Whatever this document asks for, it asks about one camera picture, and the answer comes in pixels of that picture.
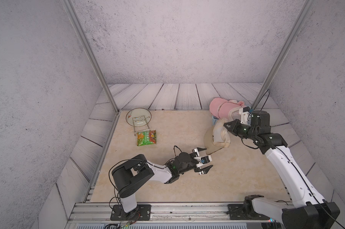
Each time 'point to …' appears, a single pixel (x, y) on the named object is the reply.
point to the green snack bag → (146, 137)
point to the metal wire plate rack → (135, 131)
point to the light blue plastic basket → (214, 119)
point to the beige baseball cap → (217, 137)
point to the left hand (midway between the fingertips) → (210, 157)
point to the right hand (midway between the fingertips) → (224, 124)
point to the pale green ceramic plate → (139, 121)
